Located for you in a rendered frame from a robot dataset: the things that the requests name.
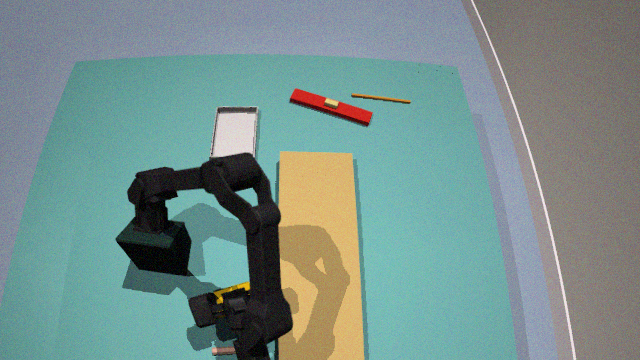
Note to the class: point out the white rectangular tray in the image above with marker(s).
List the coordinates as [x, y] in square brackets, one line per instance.
[234, 131]

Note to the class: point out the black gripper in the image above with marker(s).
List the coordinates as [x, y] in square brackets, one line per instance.
[206, 310]

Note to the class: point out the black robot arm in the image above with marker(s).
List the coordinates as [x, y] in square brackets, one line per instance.
[266, 316]

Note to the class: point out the tan panel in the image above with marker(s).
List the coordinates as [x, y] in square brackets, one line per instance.
[319, 258]

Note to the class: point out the long red flat bar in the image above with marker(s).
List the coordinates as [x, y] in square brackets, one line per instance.
[333, 107]

